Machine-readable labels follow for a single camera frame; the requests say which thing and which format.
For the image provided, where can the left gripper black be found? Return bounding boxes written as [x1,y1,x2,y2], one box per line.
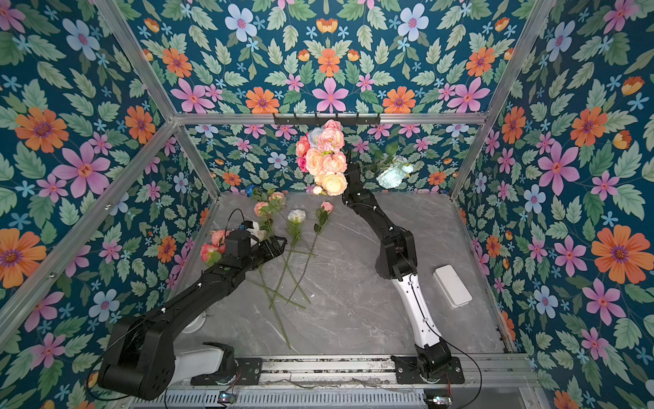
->
[238,235,287,274]

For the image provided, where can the cream peony bunch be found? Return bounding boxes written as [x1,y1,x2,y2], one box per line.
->
[312,172,347,196]

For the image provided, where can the white flower spray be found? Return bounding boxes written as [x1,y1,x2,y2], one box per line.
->
[363,142,416,189]

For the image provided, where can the large pink peony bunch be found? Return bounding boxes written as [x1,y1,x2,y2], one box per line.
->
[308,120,347,174]

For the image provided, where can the cream pink large rose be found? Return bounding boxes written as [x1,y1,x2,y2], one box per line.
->
[305,148,324,176]

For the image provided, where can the hot pink rose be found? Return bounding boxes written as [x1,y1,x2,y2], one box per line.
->
[296,156,309,173]

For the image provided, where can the coral pink rose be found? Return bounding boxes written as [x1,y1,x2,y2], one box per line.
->
[296,136,311,158]

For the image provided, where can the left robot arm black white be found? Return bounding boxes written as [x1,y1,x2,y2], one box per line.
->
[98,229,287,400]

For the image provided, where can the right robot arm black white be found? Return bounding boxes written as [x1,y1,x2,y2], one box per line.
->
[342,163,452,383]

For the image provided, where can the small pink rose stem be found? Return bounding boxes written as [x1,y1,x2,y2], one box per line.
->
[291,201,334,303]

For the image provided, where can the white rose on table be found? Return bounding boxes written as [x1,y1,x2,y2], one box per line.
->
[269,209,306,310]

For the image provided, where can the pink rosebud spray stem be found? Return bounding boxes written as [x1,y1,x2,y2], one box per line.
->
[252,187,286,217]

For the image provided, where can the small white dial clock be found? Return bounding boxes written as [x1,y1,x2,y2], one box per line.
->
[182,311,207,335]

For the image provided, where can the white rectangular box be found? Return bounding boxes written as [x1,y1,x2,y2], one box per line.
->
[434,265,473,308]

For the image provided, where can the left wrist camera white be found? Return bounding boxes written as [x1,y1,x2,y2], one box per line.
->
[239,220,267,245]

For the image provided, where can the metal hook rail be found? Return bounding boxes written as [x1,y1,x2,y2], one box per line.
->
[272,113,382,127]

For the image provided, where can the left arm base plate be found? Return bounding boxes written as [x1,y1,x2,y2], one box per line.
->
[191,357,263,387]

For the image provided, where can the aluminium front rail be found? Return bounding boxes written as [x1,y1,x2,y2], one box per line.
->
[181,353,540,390]

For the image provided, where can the white vented cable duct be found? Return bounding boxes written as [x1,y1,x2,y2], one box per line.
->
[129,389,427,408]

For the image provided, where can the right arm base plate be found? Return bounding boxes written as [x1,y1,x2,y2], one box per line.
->
[391,355,465,384]

